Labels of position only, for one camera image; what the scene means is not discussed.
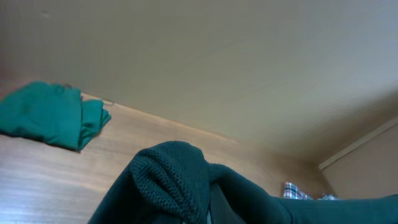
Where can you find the black polo shirt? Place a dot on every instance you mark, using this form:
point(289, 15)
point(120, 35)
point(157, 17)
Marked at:
point(173, 183)

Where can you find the folded green garment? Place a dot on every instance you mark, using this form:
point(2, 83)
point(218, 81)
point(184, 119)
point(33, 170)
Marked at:
point(53, 114)

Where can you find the red blue plaid shirt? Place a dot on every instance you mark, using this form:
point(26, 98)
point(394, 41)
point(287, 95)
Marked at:
point(291, 191)

